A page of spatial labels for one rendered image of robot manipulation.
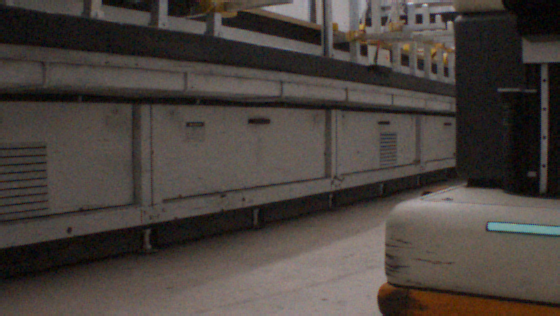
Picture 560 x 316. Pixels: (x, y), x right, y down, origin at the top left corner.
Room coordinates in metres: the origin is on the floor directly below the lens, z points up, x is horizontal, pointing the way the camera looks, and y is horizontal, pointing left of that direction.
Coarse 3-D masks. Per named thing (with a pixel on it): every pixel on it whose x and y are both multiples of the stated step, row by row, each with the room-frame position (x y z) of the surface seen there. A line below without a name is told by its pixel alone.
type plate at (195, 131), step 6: (186, 126) 2.17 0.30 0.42; (192, 126) 2.20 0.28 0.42; (198, 126) 2.22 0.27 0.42; (204, 126) 2.25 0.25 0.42; (186, 132) 2.17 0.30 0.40; (192, 132) 2.20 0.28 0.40; (198, 132) 2.22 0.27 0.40; (204, 132) 2.25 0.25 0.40; (186, 138) 2.17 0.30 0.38; (192, 138) 2.20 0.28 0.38; (198, 138) 2.22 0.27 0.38; (204, 138) 2.25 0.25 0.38
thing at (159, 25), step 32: (0, 0) 1.29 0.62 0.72; (0, 32) 1.25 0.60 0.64; (32, 32) 1.32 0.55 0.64; (64, 32) 1.40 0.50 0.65; (96, 32) 1.48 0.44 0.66; (128, 32) 1.57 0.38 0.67; (160, 32) 1.67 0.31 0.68; (192, 32) 1.79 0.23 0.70; (256, 64) 2.06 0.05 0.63; (288, 64) 2.22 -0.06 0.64; (320, 64) 2.41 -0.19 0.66; (352, 64) 2.65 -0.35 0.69; (448, 96) 3.90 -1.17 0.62
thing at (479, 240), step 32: (448, 192) 1.26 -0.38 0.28; (480, 192) 1.25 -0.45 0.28; (512, 192) 1.20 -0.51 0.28; (416, 224) 1.08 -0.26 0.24; (448, 224) 1.04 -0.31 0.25; (480, 224) 1.01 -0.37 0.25; (512, 224) 0.97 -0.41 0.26; (544, 224) 0.95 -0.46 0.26; (384, 256) 1.14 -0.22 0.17; (416, 256) 1.08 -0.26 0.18; (448, 256) 1.04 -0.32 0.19; (480, 256) 1.00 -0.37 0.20; (512, 256) 0.97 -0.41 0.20; (544, 256) 0.94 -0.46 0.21; (384, 288) 1.12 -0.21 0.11; (416, 288) 1.08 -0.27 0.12; (448, 288) 1.04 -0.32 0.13; (480, 288) 1.00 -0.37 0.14; (512, 288) 0.97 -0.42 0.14; (544, 288) 0.94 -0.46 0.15
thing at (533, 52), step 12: (516, 0) 1.03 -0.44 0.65; (528, 0) 1.02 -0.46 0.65; (540, 0) 1.01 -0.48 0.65; (552, 0) 1.00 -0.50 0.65; (516, 12) 1.06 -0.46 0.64; (528, 12) 1.05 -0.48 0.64; (540, 12) 1.04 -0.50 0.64; (552, 12) 1.03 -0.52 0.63; (516, 24) 1.07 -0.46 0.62; (528, 24) 1.05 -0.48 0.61; (540, 24) 1.04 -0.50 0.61; (552, 24) 1.03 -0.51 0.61; (528, 36) 1.08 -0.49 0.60; (540, 36) 1.08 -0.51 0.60; (552, 36) 1.07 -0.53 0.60; (528, 48) 1.18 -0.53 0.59; (540, 48) 1.16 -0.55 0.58; (552, 48) 1.15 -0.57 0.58; (528, 60) 1.18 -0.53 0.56; (540, 60) 1.16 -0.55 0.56; (552, 60) 1.15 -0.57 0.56
